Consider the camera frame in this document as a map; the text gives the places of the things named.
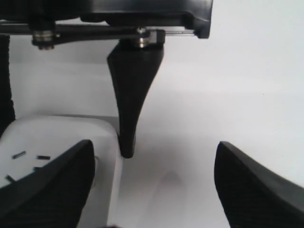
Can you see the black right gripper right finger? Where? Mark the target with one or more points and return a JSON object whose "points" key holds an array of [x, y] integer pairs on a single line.
{"points": [[253, 196]]}

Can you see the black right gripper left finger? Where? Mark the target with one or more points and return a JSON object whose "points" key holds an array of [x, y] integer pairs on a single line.
{"points": [[52, 196]]}

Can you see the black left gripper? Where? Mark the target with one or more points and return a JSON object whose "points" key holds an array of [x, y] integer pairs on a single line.
{"points": [[54, 22]]}

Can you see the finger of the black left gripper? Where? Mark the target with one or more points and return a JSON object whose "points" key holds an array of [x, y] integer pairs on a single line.
{"points": [[7, 111], [132, 71]]}

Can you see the white five-socket power strip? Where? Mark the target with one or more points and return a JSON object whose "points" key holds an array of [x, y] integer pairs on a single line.
{"points": [[32, 142]]}

